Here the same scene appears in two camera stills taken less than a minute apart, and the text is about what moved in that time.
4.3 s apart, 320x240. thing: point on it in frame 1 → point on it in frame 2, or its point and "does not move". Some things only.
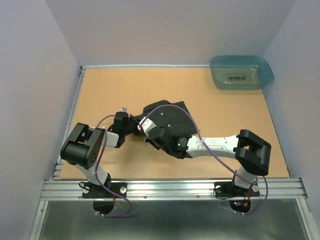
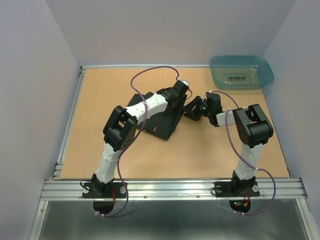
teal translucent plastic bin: (240, 72) does not move
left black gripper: (131, 118) → (182, 100)
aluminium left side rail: (58, 170) does not move
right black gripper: (147, 139) → (193, 114)
